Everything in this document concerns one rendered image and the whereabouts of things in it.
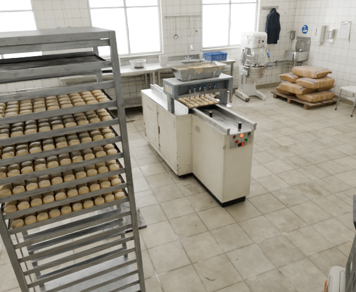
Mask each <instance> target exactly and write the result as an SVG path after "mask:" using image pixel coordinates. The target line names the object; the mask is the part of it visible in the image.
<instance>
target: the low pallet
mask: <svg viewBox="0 0 356 292"><path fill-rule="evenodd" d="M270 93H273V94H274V95H273V98H280V97H284V98H287V99H288V101H287V103H289V104H291V103H296V102H299V103H302V104H304V107H303V109H305V110H307V109H311V108H317V107H323V106H326V105H331V104H336V102H337V101H338V98H333V99H329V100H324V101H319V102H315V103H311V102H308V101H304V100H301V99H299V98H297V97H296V95H292V96H290V95H287V94H283V93H280V92H279V91H273V92H270Z"/></svg>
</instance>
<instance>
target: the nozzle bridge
mask: <svg viewBox="0 0 356 292"><path fill-rule="evenodd" d="M216 81H217V82H216ZM211 82H212V83H211ZM201 83H202V84H201ZM206 83H207V88H206V91H204V85H205V87H206ZM196 84H197V85H196ZM214 84H215V85H216V84H217V87H216V88H215V90H214V88H213V86H214ZM191 85H192V90H191V93H190V94H189V92H188V90H189V87H190V89H191ZM209 85H210V87H212V88H211V89H210V90H209ZM194 86H195V88H196V89H197V90H196V93H194ZM199 86H201V88H202V89H201V92H199ZM163 87H164V93H165V94H166V95H167V103H168V111H169V112H171V113H175V100H177V99H179V98H183V97H190V96H197V95H202V94H209V93H217V92H220V98H219V101H220V102H221V103H223V104H227V95H228V91H229V92H230V91H232V90H233V76H229V75H226V74H222V73H221V74H220V76H219V77H215V78H206V79H198V80H193V81H184V82H182V81H180V80H178V79H176V78H167V79H163Z"/></svg>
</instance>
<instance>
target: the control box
mask: <svg viewBox="0 0 356 292"><path fill-rule="evenodd" d="M249 132H250V135H248V133H249ZM241 134H243V137H241ZM233 136H236V138H233ZM246 138H247V139H248V140H247V141H245V139H246ZM237 140H238V141H239V142H238V143H236V141H237ZM243 143H244V145H248V144H251V143H252V130H251V129H250V130H244V131H241V132H236V133H231V134H230V135H229V136H228V147H229V149H231V148H236V147H239V146H240V144H241V146H243Z"/></svg>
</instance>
